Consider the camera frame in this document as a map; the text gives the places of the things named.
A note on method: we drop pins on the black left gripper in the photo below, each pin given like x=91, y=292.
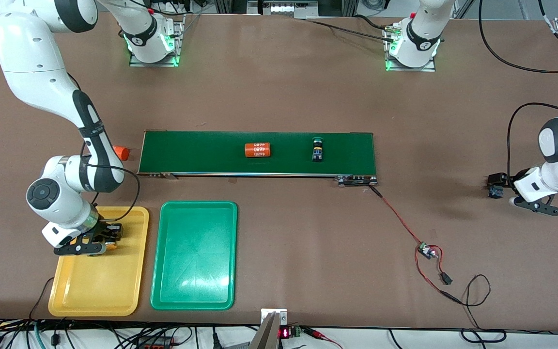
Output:
x=512, y=182

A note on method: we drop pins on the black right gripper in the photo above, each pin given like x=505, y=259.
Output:
x=103, y=229

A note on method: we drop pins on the green mushroom push button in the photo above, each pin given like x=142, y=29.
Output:
x=496, y=193
x=317, y=154

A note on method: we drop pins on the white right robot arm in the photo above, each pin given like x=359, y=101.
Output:
x=32, y=53

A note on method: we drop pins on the yellow plastic tray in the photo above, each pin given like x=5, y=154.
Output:
x=100, y=291

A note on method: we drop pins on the green plastic tray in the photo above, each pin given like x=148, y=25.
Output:
x=194, y=257

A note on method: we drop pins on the small speed controller board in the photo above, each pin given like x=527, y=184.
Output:
x=424, y=249

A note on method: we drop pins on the black plug connector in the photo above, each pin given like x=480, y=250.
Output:
x=446, y=278

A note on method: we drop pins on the orange power strip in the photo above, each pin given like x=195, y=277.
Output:
x=155, y=343

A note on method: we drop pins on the green conveyor belt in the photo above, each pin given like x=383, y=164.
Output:
x=211, y=167

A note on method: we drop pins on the grey aluminium profile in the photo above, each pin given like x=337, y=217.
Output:
x=265, y=337

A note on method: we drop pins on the red LED display module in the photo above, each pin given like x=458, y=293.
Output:
x=285, y=333

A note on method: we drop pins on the red clip lead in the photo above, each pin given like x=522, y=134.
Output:
x=325, y=338

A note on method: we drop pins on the white background device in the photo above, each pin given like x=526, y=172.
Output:
x=281, y=7

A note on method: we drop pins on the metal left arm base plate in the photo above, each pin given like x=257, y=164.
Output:
x=426, y=69

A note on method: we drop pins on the white mounting bracket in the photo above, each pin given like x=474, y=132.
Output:
x=281, y=315

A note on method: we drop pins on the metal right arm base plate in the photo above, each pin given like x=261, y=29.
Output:
x=179, y=43

